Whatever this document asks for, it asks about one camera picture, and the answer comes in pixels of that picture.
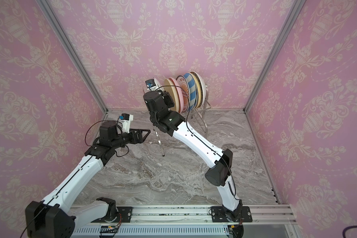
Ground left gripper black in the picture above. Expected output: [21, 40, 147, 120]
[111, 128, 151, 150]

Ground pink bear plate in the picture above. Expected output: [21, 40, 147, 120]
[169, 77, 184, 113]

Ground beige plain plate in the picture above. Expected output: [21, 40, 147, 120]
[164, 78, 180, 113]

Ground orange sunburst plate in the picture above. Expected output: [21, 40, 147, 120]
[176, 75, 190, 113]
[153, 78, 165, 91]

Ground blue striped plate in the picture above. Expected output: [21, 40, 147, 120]
[184, 73, 198, 111]

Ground steel two-tier dish rack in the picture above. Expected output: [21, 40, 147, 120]
[143, 90, 208, 149]

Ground yellow bear plate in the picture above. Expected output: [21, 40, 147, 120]
[190, 71, 204, 108]

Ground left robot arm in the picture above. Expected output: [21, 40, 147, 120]
[23, 120, 151, 238]

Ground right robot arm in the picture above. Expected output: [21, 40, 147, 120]
[143, 90, 243, 222]

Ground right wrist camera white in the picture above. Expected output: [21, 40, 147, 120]
[145, 78, 155, 91]

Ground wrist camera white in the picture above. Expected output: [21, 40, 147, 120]
[145, 78, 155, 91]
[119, 113, 134, 133]

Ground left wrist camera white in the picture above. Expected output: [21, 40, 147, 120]
[119, 113, 134, 133]

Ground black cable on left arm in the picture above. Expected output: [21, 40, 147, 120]
[84, 119, 131, 158]

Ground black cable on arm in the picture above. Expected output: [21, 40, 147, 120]
[154, 85, 242, 201]
[84, 119, 131, 158]

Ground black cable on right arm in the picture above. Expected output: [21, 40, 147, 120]
[154, 85, 242, 201]

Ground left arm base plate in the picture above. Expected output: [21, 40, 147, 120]
[101, 206, 133, 223]

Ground aluminium mounting rail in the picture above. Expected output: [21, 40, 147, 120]
[70, 204, 301, 238]

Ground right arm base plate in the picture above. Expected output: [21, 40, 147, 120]
[209, 206, 252, 223]

